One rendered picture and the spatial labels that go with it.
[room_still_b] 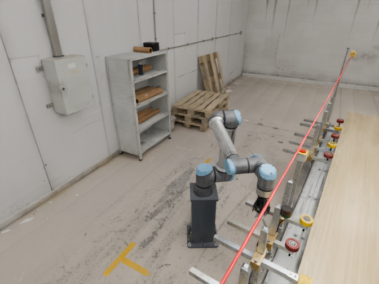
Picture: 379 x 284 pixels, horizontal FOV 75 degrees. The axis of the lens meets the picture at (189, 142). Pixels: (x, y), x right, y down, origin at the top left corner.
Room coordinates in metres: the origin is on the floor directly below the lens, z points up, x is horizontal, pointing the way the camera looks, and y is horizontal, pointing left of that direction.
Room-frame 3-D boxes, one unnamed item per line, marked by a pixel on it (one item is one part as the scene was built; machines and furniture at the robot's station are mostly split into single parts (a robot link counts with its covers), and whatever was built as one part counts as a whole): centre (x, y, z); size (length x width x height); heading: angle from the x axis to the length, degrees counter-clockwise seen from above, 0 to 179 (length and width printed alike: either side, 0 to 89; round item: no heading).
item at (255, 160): (1.20, -0.39, 1.32); 0.12 x 0.12 x 0.09; 8
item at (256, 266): (0.88, -0.37, 0.95); 0.13 x 0.06 x 0.05; 146
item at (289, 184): (1.31, -0.66, 0.89); 0.03 x 0.03 x 0.48; 56
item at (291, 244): (1.00, -0.61, 0.85); 0.08 x 0.08 x 0.11
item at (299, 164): (1.53, -0.81, 0.93); 0.05 x 0.04 x 0.45; 146
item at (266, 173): (1.09, -0.42, 1.31); 0.10 x 0.09 x 0.12; 8
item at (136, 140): (3.82, 0.75, 0.78); 0.90 x 0.45 x 1.55; 151
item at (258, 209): (1.08, -0.41, 1.15); 0.09 x 0.08 x 0.12; 146
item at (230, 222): (1.11, -0.44, 0.84); 0.43 x 0.03 x 0.04; 56
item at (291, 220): (1.30, -0.60, 0.84); 0.43 x 0.03 x 0.04; 56
